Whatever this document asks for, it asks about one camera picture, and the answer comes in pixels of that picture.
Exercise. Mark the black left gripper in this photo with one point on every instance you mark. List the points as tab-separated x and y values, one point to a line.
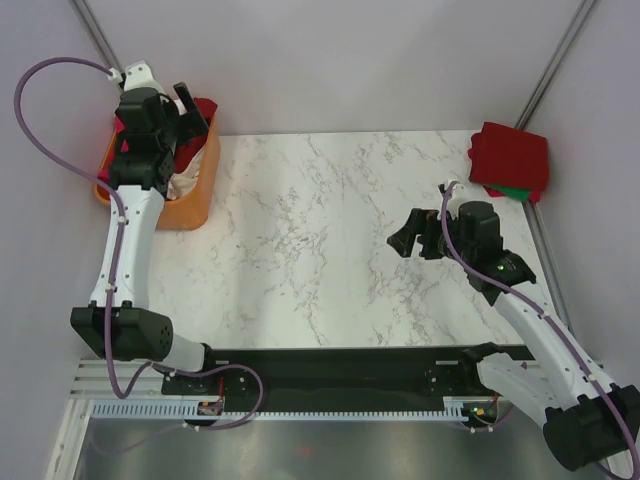
189	125

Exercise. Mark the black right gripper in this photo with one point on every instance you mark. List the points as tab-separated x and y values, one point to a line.
419	220

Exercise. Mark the white printed t shirt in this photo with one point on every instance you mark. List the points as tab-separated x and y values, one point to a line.
186	176

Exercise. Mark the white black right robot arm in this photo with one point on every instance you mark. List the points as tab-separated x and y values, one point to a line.
584	415

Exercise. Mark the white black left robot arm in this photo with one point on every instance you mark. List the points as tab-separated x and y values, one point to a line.
118	324

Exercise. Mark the crumpled maroon t shirt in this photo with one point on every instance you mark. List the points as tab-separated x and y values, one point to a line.
207	108

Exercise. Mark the orange plastic laundry basket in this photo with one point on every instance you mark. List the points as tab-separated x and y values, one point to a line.
192	211

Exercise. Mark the folded green t shirt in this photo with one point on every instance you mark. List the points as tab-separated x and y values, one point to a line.
518	194

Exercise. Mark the crumpled pink t shirt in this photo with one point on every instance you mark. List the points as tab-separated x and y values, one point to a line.
103	174

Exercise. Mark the folded dark red t shirt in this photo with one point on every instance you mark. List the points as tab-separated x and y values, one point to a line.
504	156

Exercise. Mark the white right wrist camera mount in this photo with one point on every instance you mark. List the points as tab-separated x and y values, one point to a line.
454	195

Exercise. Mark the left corner aluminium post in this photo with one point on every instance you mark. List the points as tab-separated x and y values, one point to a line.
89	22

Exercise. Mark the corner aluminium post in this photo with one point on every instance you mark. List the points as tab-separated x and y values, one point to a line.
574	29
89	22

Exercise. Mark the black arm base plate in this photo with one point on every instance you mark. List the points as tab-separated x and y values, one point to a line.
342	379

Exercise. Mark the right corner aluminium post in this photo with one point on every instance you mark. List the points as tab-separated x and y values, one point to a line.
574	29

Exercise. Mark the white slotted cable duct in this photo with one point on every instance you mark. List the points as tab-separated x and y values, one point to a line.
192	410

